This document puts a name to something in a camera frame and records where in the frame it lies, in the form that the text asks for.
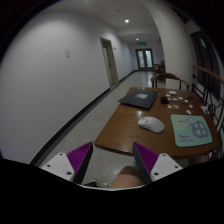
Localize glass exit double door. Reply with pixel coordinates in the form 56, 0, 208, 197
136, 48, 153, 71

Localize white computer mouse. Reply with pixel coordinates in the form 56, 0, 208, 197
138, 116, 165, 133

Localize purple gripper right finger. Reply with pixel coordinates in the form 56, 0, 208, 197
132, 141, 184, 185

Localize white card on table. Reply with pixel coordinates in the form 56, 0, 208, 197
169, 91, 177, 95

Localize wooden chair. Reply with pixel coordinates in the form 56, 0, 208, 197
151, 73, 190, 90

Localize green exit sign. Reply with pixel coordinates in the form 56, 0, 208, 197
138, 42, 146, 46

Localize green mouse pad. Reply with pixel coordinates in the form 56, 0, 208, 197
171, 114, 212, 147

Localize person's bare knee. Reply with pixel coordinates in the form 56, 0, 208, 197
110, 166, 141, 189

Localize wooden stair handrail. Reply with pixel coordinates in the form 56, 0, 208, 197
193, 65, 224, 85

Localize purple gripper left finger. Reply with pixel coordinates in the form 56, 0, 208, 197
40, 141, 94, 185

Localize wooden side door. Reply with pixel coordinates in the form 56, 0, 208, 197
100, 38, 119, 86

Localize small black object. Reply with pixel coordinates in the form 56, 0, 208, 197
160, 97, 169, 104

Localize black laptop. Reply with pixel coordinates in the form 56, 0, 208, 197
119, 90, 159, 109

